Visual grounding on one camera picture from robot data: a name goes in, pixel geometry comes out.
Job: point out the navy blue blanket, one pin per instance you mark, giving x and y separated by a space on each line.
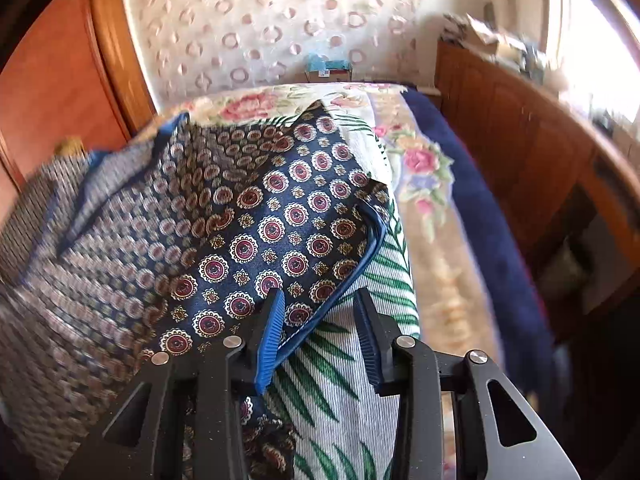
500 240

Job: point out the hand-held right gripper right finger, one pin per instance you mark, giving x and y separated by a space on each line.
371 345

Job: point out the navy medallion print garment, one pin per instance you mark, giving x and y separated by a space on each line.
280 210

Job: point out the open cardboard box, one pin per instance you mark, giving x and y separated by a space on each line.
480 30

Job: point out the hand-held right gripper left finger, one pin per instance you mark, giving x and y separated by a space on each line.
269 345

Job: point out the floral blanket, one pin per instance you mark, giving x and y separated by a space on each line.
425 160

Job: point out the window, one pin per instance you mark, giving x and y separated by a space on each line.
595 45

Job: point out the wooden headboard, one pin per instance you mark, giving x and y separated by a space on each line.
55 70

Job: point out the wooden cabinet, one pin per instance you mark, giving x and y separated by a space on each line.
530 150

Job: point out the gold patterned pillow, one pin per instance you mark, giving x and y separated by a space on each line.
70 146

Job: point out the small cardboard box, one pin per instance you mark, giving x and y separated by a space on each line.
327 67

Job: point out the sheer circle pattern curtain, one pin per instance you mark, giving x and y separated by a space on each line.
280 15

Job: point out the white green leaf print sheet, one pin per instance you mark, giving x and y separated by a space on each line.
345 375

